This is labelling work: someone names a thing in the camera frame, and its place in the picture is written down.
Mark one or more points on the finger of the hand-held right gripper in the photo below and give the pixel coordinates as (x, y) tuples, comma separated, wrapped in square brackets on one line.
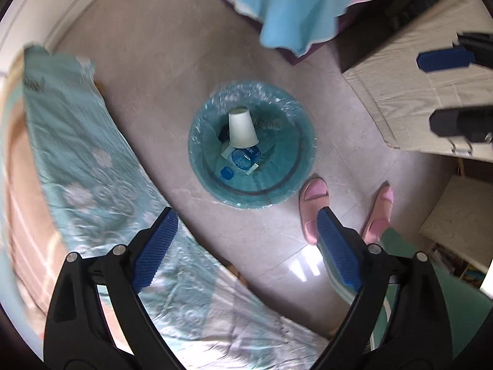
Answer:
[(462, 125), (443, 59)]

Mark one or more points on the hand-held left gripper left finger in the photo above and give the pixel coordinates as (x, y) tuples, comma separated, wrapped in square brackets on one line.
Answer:
[(154, 246)]

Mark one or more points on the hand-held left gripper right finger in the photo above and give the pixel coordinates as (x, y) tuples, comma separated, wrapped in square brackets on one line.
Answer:
[(339, 250)]

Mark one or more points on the blue lined trash bin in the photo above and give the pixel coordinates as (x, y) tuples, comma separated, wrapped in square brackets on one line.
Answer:
[(287, 154)]

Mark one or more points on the clear water bottle blue label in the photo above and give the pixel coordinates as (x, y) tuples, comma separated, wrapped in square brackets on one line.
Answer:
[(244, 158)]

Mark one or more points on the clear ribbed small bottle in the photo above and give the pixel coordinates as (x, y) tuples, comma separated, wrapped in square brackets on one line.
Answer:
[(269, 123)]

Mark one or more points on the white paper cup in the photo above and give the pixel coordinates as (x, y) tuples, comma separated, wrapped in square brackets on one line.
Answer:
[(242, 129)]

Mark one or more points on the pink slipper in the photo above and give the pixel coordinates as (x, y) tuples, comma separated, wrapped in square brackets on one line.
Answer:
[(314, 208), (379, 212)]

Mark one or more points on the white low shelf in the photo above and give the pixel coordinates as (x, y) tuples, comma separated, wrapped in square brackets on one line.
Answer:
[(458, 216)]

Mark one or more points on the teal floral bed sheet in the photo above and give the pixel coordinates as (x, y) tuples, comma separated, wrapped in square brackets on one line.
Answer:
[(96, 169)]

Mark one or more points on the green trousers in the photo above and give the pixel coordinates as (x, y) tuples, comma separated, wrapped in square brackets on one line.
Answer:
[(443, 300)]

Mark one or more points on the pink striped cloth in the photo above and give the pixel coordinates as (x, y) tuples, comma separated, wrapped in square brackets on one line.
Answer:
[(27, 200)]

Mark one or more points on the light blue pink blanket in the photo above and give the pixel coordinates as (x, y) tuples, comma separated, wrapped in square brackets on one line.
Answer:
[(292, 7)]

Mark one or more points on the white cabinet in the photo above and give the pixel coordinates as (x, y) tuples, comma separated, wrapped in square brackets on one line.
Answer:
[(50, 4)]

